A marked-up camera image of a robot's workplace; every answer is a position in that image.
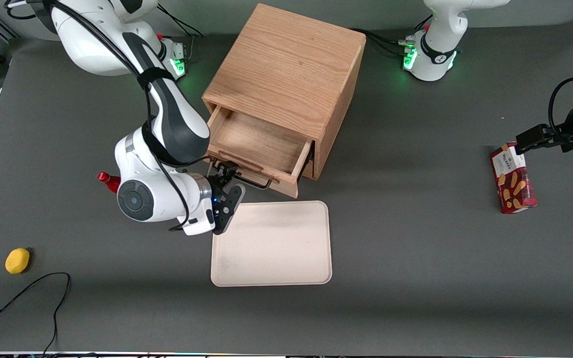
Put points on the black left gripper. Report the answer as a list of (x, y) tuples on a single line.
[(561, 137)]

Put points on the yellow lemon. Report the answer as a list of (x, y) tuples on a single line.
[(17, 261)]

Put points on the wooden drawer cabinet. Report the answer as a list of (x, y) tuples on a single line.
[(291, 64)]

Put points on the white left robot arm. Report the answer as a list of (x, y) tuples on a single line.
[(440, 49)]

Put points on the red shortbread biscuit box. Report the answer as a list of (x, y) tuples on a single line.
[(515, 189)]

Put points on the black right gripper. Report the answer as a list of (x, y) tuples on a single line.
[(218, 185)]

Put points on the beige plastic tray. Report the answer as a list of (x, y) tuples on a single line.
[(276, 248)]

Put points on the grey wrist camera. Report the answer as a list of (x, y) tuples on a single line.
[(234, 204)]

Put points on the red bottle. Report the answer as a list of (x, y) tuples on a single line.
[(107, 180)]

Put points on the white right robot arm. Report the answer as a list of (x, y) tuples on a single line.
[(92, 44)]

